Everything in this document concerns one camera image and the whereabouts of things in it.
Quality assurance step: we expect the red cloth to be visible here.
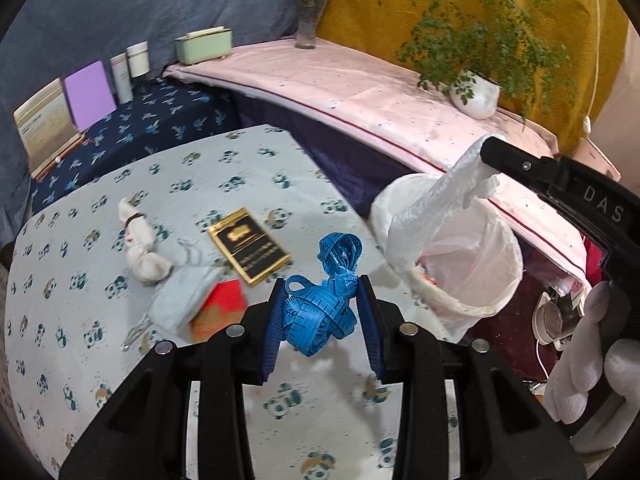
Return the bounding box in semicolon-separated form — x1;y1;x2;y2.
582;240;608;286

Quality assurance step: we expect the panda printed cloth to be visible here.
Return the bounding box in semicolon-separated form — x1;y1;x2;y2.
5;125;466;480

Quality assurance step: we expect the light green tissue box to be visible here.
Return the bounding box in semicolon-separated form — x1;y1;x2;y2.
174;26;235;66

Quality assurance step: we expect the purple card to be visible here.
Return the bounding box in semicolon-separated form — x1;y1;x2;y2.
64;61;117;131

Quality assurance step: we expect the blue-grey cloth backdrop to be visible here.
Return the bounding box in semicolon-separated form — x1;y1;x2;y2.
0;0;341;176

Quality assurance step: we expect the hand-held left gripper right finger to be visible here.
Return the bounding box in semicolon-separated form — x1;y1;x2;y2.
352;275;586;480

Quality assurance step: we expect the white tube bottle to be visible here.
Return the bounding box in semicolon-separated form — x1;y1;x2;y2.
110;53;134;104

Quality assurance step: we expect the white cable with switch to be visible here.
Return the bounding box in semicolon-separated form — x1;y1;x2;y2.
582;0;603;136

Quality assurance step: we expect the mustard yellow cloth backdrop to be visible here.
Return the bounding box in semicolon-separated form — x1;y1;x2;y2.
317;0;631;161

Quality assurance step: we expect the pink cloth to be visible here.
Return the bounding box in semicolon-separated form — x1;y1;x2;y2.
164;39;588;286

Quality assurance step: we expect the red box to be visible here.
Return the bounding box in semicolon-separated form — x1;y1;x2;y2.
189;280;248;343

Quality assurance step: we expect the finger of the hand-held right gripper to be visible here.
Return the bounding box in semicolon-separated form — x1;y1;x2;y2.
479;136;563;186

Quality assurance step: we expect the blue tape measure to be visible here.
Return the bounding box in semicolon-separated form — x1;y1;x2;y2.
282;232;363;358

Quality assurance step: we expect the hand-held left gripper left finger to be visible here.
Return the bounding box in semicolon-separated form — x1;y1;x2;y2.
59;276;288;480

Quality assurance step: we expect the trash bin with white liner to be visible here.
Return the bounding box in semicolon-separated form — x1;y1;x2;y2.
371;172;525;343

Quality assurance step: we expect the person's right hand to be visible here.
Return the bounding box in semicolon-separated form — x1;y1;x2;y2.
544;280;640;423

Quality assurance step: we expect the glass vase with pink flowers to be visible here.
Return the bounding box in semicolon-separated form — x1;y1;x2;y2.
283;0;346;51

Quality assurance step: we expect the white jar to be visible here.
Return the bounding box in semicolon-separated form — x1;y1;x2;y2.
126;41;152;79

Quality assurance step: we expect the pink panel device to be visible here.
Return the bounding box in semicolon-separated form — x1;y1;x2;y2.
575;137;623;181

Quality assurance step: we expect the navy patterned cloth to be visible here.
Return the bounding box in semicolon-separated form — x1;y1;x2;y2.
30;77;241;213

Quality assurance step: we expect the gold and black box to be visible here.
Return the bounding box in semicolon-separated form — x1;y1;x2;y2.
207;206;292;287

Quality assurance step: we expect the white round appliance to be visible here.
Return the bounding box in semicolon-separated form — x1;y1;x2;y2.
532;290;576;351

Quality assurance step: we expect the grey pouch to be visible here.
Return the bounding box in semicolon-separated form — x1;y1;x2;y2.
120;262;226;353

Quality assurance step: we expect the green plant in white pot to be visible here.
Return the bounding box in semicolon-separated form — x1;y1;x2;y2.
375;0;571;122

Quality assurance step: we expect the dark purple cloth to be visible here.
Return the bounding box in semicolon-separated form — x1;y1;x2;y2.
232;94;451;221

